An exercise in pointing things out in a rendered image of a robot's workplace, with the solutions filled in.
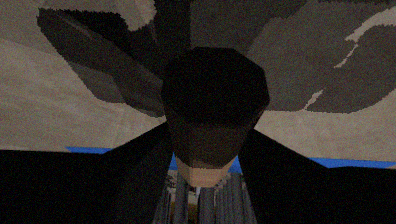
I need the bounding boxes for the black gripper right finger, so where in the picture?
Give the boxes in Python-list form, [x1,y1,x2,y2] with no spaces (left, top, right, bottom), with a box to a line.
[238,129,396,224]

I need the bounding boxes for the blue flat strip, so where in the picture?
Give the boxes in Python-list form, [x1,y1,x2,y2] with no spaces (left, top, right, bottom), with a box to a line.
[64,146,396,173]

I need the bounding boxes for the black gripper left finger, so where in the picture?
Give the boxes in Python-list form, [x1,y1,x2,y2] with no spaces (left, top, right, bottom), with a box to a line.
[0,121,173,224]

